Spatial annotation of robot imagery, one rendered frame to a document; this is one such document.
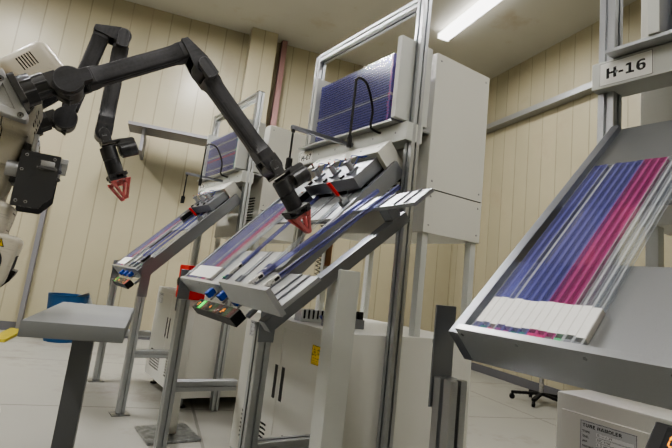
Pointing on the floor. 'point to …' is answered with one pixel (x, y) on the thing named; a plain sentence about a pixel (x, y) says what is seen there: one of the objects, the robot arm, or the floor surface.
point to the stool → (535, 393)
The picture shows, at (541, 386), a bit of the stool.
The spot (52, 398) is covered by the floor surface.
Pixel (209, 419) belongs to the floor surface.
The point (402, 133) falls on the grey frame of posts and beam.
